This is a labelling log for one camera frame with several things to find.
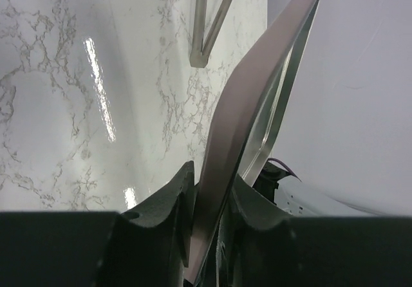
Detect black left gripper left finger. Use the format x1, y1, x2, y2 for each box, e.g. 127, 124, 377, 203
1, 161, 194, 286

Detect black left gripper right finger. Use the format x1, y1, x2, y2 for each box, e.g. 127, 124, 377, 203
218, 178, 411, 286

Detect square tin lid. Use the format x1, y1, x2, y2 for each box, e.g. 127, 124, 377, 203
185, 0, 319, 284

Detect metal tongs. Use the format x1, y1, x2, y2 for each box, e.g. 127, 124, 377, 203
189, 0, 243, 69

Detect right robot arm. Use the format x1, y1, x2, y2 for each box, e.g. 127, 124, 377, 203
253, 158, 378, 217

